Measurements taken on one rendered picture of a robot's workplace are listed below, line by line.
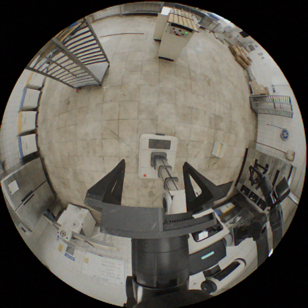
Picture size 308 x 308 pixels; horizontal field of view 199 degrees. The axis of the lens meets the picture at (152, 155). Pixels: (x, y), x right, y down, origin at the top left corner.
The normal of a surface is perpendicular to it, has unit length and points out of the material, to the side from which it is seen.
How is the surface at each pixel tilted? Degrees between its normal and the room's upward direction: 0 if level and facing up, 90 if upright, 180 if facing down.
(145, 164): 0
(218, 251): 90
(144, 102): 0
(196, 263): 90
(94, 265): 90
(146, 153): 0
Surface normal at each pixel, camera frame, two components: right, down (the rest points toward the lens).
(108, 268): 0.04, -0.96
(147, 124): 0.11, 0.29
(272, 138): -0.99, -0.01
